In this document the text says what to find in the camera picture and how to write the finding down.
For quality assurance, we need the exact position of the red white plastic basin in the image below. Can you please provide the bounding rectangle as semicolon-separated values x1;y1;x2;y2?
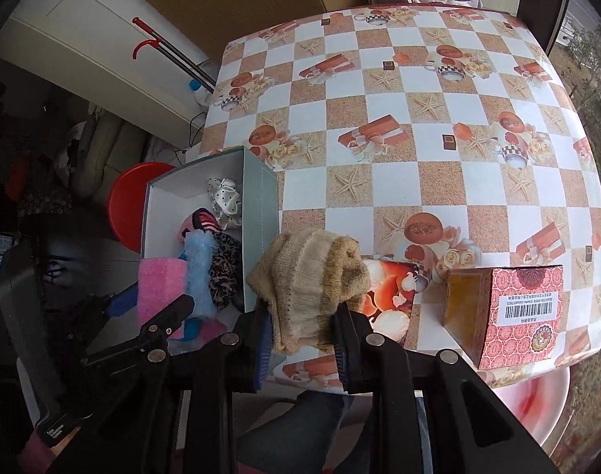
493;367;570;446

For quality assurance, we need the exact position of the beige knitted sock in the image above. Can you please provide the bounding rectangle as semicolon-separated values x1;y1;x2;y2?
247;228;371;355

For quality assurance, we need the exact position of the large pink sponge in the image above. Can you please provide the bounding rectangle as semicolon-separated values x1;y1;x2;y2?
137;257;187;326

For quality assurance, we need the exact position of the tissue pack floral print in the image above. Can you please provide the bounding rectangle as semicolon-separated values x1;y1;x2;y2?
362;259;429;346

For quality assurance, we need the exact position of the leopard print scrunchie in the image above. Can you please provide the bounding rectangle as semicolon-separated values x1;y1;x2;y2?
208;232;243;310

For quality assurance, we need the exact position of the black cable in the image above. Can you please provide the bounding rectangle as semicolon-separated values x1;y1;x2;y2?
174;110;210;155

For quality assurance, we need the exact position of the pink black striped sock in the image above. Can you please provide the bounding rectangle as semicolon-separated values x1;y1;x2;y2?
177;208;222;242

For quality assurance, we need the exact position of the white bottle blue cap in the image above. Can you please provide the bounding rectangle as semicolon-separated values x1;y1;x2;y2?
189;78;212;109

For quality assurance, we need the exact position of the light blue fluffy duster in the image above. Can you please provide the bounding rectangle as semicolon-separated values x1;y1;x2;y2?
184;229;217;319

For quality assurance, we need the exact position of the blue cloth bundle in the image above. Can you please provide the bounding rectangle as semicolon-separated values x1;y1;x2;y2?
178;252;202;341

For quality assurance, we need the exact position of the checkered patterned tablecloth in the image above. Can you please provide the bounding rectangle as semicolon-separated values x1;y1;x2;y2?
201;4;601;386

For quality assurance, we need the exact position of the grey white storage box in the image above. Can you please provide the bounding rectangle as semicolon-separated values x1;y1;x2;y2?
141;147;279;311

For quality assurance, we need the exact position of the cream polka dot scrunchie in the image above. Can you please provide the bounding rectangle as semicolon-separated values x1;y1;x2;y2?
207;178;243;230

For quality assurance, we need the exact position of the red handled mop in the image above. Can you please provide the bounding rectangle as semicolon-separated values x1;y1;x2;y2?
131;17;216;93

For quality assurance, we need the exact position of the white cabinet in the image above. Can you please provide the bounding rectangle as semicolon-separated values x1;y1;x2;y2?
0;0;215;148

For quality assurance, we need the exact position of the red patterned carton box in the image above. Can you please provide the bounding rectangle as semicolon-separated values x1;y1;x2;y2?
444;265;564;370

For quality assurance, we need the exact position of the red plastic stool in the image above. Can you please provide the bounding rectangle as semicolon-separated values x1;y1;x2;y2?
107;162;174;252

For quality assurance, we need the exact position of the green sofa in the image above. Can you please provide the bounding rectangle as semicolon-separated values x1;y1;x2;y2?
54;104;150;207

